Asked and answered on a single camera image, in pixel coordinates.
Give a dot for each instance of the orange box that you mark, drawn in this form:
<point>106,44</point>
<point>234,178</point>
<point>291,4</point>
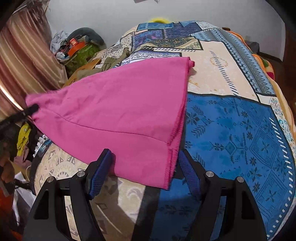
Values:
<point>75,46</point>

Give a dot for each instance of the grey neck pillow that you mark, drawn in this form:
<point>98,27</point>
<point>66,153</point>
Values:
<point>89,34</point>

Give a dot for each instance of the striped brown curtain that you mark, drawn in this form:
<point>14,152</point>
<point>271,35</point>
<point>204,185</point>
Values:
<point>27,64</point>

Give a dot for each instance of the yellow headboard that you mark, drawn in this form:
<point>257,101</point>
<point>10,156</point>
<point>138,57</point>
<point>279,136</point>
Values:
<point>159,20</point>

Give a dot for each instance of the blue patchwork bedspread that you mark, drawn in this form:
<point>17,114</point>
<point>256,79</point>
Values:
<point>228,128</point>

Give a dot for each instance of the white crumpled cloth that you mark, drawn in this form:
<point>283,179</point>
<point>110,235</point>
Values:
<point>56,41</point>

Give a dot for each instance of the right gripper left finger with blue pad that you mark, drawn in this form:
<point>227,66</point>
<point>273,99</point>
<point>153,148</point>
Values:
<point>48,218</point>

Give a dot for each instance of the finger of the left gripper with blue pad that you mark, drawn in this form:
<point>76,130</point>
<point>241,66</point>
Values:
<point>19,116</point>

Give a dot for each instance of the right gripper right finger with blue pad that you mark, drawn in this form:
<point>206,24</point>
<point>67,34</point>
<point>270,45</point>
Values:
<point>242,219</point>

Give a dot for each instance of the pink pants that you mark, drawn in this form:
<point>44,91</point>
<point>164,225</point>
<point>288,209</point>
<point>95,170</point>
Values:
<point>136,110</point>

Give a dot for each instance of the wooden lap desk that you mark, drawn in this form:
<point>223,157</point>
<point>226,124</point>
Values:
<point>81,72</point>

